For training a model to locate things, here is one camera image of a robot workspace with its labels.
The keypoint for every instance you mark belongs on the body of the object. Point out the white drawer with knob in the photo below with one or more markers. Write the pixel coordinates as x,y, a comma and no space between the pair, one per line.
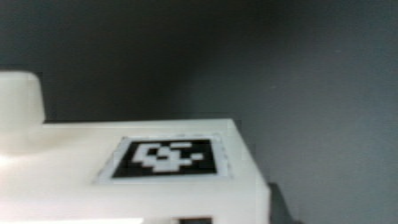
157,172

